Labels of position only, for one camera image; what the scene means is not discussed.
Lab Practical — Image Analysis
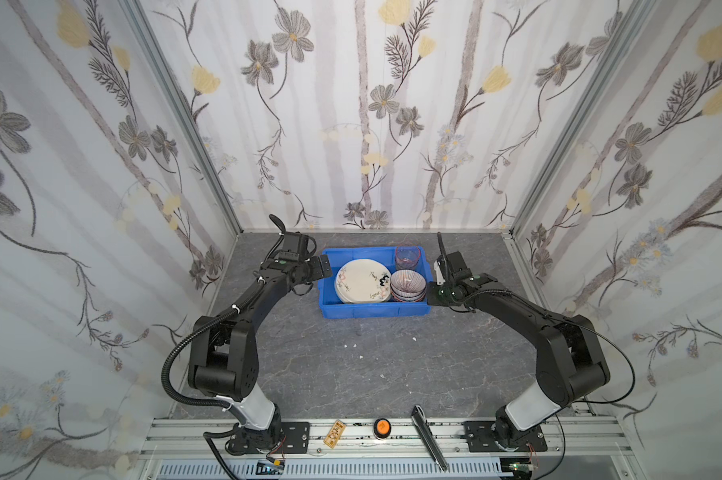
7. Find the cream bird pattern plate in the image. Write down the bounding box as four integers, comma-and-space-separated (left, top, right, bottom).
335, 259, 392, 304

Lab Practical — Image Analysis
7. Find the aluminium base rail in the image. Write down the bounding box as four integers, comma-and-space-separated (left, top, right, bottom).
135, 418, 638, 480

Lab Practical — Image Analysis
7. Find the small wooden tag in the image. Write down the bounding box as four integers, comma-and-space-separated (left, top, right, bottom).
323, 420, 347, 449

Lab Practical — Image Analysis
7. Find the pink glass cup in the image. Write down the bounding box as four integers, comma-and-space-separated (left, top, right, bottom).
395, 246, 422, 270

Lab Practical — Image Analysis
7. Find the orange round button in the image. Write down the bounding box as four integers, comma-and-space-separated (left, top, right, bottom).
373, 418, 392, 440

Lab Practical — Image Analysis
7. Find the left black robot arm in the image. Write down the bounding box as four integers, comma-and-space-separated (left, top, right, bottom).
160, 232, 332, 432

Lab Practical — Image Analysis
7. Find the blue plastic bin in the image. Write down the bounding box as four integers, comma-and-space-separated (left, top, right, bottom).
318, 246, 431, 319

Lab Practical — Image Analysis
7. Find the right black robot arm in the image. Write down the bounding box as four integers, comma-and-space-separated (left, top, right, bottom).
427, 252, 611, 444

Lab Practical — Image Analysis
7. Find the pink glass small plate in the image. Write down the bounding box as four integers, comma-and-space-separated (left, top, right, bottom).
390, 270, 428, 303

